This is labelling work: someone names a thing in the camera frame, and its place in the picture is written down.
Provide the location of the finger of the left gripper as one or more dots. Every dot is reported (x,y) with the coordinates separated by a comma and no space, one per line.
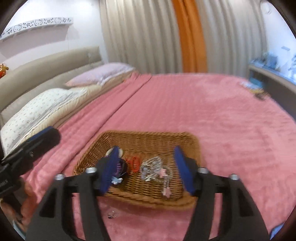
(35,146)

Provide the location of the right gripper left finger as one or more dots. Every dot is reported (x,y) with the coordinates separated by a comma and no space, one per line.
(53,218)

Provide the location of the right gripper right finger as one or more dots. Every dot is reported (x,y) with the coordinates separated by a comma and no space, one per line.
(240,217)

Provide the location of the light blue hair clip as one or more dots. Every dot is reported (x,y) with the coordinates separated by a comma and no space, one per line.
(116,181)

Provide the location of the black wrist watch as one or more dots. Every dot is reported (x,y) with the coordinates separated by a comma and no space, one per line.
(122,169)

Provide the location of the left hand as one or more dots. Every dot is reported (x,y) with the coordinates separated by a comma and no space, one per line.
(27,201)

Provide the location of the white floral pillow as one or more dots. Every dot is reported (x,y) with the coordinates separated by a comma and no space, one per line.
(33,113)

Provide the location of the smartphone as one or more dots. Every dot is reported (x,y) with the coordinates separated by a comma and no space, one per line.
(275,230)

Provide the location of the small silver earring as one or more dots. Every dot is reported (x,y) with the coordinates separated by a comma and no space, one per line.
(112,214)

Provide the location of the cream quilt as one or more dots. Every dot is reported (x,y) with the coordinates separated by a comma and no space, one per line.
(62,114)

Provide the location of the beige upholstered headboard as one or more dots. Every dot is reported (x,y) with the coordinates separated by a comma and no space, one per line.
(29,80)

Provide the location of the lilac pillow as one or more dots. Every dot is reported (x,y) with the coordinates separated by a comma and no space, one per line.
(100,75)

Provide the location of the orange plush toy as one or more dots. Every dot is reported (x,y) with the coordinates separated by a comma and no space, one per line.
(3,70)

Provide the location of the brown wicker basket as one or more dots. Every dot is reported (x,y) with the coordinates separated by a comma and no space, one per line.
(153,178)

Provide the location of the small items on bed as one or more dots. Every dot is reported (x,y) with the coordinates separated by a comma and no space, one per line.
(258,93)

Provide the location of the white desk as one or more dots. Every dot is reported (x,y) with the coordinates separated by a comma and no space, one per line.
(279,87)

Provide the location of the grey curtain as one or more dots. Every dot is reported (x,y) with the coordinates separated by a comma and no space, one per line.
(145,34)

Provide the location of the orange curtain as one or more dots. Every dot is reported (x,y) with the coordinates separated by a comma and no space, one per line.
(194,53)

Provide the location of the white wall shelf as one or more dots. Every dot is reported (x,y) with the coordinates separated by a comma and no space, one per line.
(35,24)

